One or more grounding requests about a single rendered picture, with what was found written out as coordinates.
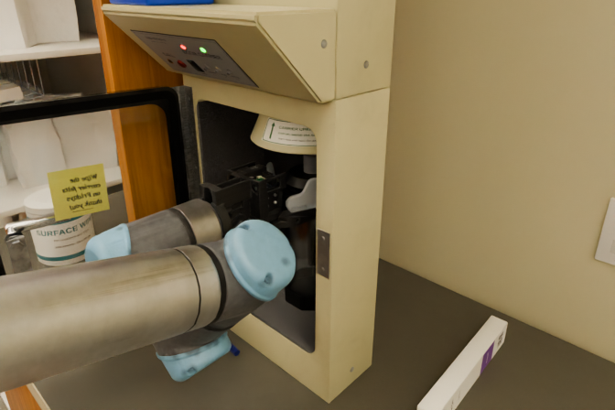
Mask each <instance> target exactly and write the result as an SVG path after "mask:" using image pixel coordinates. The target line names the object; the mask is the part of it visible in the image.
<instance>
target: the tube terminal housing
mask: <svg viewBox="0 0 615 410"><path fill-rule="evenodd" d="M213 4H220V5H268V6H293V7H316V8H334V11H336V47H335V88H334V99H332V101H331V102H324V103H318V102H310V101H306V100H301V99H297V98H292V97H288V96H284V95H279V94H275V93H271V92H262V91H258V90H254V89H249V88H245V87H241V86H236V85H231V84H228V83H223V82H218V81H211V80H206V79H202V78H198V77H193V76H189V75H185V74H182V75H183V84H184V85H186V86H189V87H192V94H193V103H194V114H195V124H196V133H197V143H198V153H199V163H200V182H201V184H203V177H202V167H201V157H200V139H199V128H198V118H197V104H198V102H203V101H210V102H214V103H220V104H224V105H228V106H231V107H234V108H238V109H242V110H245V111H249V112H252V113H259V114H262V115H266V116H270V117H273V118H276V119H280V120H284V121H288V122H291V123H294V124H301V125H304V126H306V127H308V128H309V129H311V131H312V132H313V133H314V135H315V137H316V140H317V221H316V338H315V351H314V352H312V353H307V352H306V351H304V350H302V349H301V348H299V347H298V346H297V345H296V344H295V343H293V342H292V341H290V340H288V339H287V338H285V337H284V336H282V335H281V334H279V333H278V332H277V331H275V330H274V329H272V328H270V327H269V326H267V325H266V324H264V323H263V322H262V321H261V320H260V319H258V318H256V317H255V316H253V315H252V314H249V315H248V316H246V317H245V318H243V319H242V320H241V321H239V322H238V323H237V324H235V325H234V326H233V327H232V328H230V330H231V331H232V332H234V333H235V334H236V335H238V336H239V337H240V338H242V339H243V340H245V341H246V342H247V343H249V344H250V345H251V346H253V347H254V348H256V349H257V350H258V351H260V352H261V353H262V354H263V355H264V356H266V357H267V358H268V359H270V360H271V361H273V362H274V363H275V364H277V365H278V366H279V367H281V368H282V369H283V370H285V371H286V372H288V373H289V374H290V375H292V376H293V377H294V378H296V379H297V380H298V381H300V382H301V383H302V384H304V385H305V386H306V387H307V388H308V389H310V390H311V391H312V392H314V393H315V394H317V395H318V396H319V397H321V398H322V399H323V400H325V401H326V402H327V403H330V402H331V401H332V400H333V399H334V398H335V397H337V396H338V395H339V394H340V393H341V392H342V391H343V390H344V389H345V388H347V387H348V386H349V385H350V384H351V383H352V382H353V381H354V380H355V379H357V378H358V377H359V376H360V375H361V374H362V373H363V372H364V371H365V370H367V369H368V368H369V367H370V366H371V365H372V343H373V330H374V316H375V302H376V288H377V275H378V261H379V247H380V233H381V219H382V205H383V179H384V165H385V151H386V137H387V124H388V110H389V96H390V87H389V86H390V80H391V67H392V53H393V39H394V12H395V0H214V3H213ZM318 229H321V230H322V231H324V232H328V233H330V248H329V279H327V278H326V277H324V276H322V275H319V274H318V273H317V265H318Z"/></svg>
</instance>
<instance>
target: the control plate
mask: <svg viewBox="0 0 615 410"><path fill-rule="evenodd" d="M131 31H132V32H133V33H134V34H135V35H136V36H137V37H138V38H139V39H141V40H142V41H143V42H144V43H145V44H146V45H147V46H148V47H149V48H151V49H152V50H153V51H154V52H155V53H156V54H157V55H158V56H159V57H160V58H161V59H162V60H163V61H165V63H166V64H167V65H168V66H170V67H171V68H172V69H173V70H177V71H182V72H186V73H190V74H195V75H200V76H204V77H209V78H213V79H217V80H222V81H230V82H235V83H240V84H243V85H248V86H253V87H257V88H259V87H258V86H257V85H256V84H255V83H254V81H253V80H252V79H251V78H250V77H249V76H248V75H247V74H246V73H245V72H244V71H243V70H242V68H241V67H240V66H239V65H238V64H237V63H236V62H235V61H234V60H233V59H232V58H231V57H230V56H229V54H228V53H227V52H226V51H225V50H224V49H223V48H222V47H221V46H220V45H219V44H218V43H217V41H216V40H215V39H206V38H192V37H184V36H177V35H169V34H161V33H153V32H145V31H137V30H131ZM179 44H182V45H183V46H185V47H186V48H187V50H185V49H183V48H182V47H181V46H180V45H179ZM200 47H202V48H204V49H206V50H207V53H205V52H203V51H201V50H200ZM167 59H170V60H172V61H173V62H174V64H172V63H170V62H169V61H168V60H167ZM186 59H189V60H193V61H194V62H195V63H196V64H197V65H198V66H200V67H201V68H202V69H203V70H204V68H205V67H204V65H206V66H208V67H209V68H210V69H209V70H204V71H205V72H201V71H197V70H195V69H194V68H193V67H192V66H191V65H190V64H189V63H188V62H187V61H186ZM178 60H181V61H183V62H184V63H185V64H186V65H187V67H186V68H183V67H181V66H179V65H178V63H177V61H178ZM215 67H217V68H219V69H220V70H221V72H218V73H217V72H215V70H216V69H215ZM227 69H228V70H231V71H232V72H233V74H230V75H228V74H227V72H228V71H227Z"/></svg>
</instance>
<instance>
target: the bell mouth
mask: <svg viewBox="0 0 615 410"><path fill-rule="evenodd" d="M251 140H252V141H253V142H254V143H255V144H256V145H258V146H260V147H262V148H264V149H268V150H271V151H275V152H280V153H287V154H297V155H316V154H317V140H316V137H315V135H314V133H313V132H312V131H311V129H309V128H308V127H306V126H304V125H301V124H294V123H291V122H288V121H284V120H280V119H276V118H273V117H270V116H266V115H262V114H259V116H258V118H257V121H256V123H255V126H254V129H253V131H252V133H251Z"/></svg>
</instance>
